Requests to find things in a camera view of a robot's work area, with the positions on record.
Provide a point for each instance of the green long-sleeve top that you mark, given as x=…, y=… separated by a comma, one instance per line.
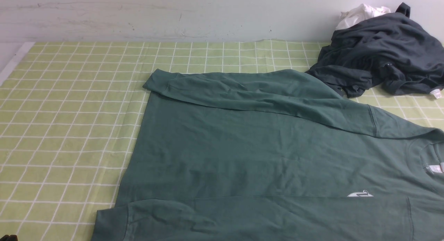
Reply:
x=276, y=156

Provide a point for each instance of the green checkered tablecloth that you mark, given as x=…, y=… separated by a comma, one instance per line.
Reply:
x=71, y=113

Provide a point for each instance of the white crumpled cloth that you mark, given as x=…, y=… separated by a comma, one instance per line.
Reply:
x=358, y=14

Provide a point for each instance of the dark grey crumpled garment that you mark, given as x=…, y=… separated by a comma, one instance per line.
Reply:
x=391, y=50

